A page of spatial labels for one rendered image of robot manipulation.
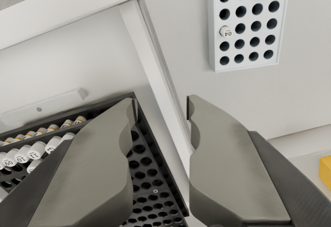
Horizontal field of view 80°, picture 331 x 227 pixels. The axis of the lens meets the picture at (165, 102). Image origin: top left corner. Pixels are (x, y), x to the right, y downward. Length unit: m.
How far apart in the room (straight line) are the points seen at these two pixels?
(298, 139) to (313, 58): 0.16
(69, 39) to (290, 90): 0.33
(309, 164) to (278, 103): 0.11
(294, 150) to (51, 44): 0.42
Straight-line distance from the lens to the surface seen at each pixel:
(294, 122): 0.43
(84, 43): 0.23
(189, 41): 0.30
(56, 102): 0.26
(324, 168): 0.37
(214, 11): 0.26
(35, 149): 0.22
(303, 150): 0.44
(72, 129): 0.21
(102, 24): 0.22
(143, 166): 0.22
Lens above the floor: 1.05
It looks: 60 degrees down
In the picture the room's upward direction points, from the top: 178 degrees clockwise
